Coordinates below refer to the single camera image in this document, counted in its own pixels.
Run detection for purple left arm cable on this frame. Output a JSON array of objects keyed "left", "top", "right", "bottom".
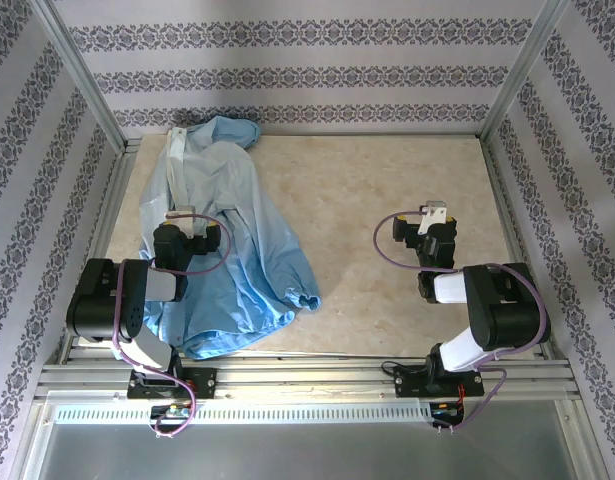
[{"left": 110, "top": 213, "right": 232, "bottom": 440}]

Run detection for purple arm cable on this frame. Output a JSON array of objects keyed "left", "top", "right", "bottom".
[
  {"left": 374, "top": 211, "right": 549, "bottom": 435},
  {"left": 110, "top": 213, "right": 232, "bottom": 440}
]

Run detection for white slotted cable duct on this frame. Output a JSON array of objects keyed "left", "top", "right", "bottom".
[{"left": 49, "top": 402, "right": 434, "bottom": 426}]

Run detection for light blue zip jacket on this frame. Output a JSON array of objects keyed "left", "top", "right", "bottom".
[{"left": 138, "top": 114, "right": 322, "bottom": 361}]

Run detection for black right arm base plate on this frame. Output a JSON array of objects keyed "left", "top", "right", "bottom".
[{"left": 394, "top": 363, "right": 486, "bottom": 399}]

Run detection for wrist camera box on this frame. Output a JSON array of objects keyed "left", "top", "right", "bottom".
[
  {"left": 164, "top": 205, "right": 197, "bottom": 240},
  {"left": 417, "top": 199, "right": 448, "bottom": 236}
]

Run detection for aluminium front rail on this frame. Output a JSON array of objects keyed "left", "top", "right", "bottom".
[{"left": 34, "top": 349, "right": 586, "bottom": 401}]

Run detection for shiny metal sheet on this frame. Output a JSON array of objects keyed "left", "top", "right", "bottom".
[{"left": 19, "top": 399, "right": 596, "bottom": 480}]

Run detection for aluminium side rail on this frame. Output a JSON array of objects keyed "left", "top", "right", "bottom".
[
  {"left": 479, "top": 137, "right": 558, "bottom": 359},
  {"left": 61, "top": 139, "right": 141, "bottom": 361}
]

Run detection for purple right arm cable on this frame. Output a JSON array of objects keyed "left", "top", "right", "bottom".
[{"left": 374, "top": 211, "right": 549, "bottom": 435}]

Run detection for aluminium frame post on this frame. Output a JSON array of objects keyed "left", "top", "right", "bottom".
[
  {"left": 479, "top": 0, "right": 573, "bottom": 144},
  {"left": 30, "top": 0, "right": 128, "bottom": 154}
]

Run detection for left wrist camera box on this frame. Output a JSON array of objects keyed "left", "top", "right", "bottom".
[{"left": 164, "top": 205, "right": 197, "bottom": 240}]

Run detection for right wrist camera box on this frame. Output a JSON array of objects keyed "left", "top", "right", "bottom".
[{"left": 417, "top": 199, "right": 448, "bottom": 236}]

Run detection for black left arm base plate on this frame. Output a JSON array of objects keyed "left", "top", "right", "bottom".
[{"left": 128, "top": 367, "right": 218, "bottom": 401}]

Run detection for small connector board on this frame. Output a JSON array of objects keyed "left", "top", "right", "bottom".
[
  {"left": 430, "top": 401, "right": 464, "bottom": 419},
  {"left": 150, "top": 403, "right": 194, "bottom": 421}
]

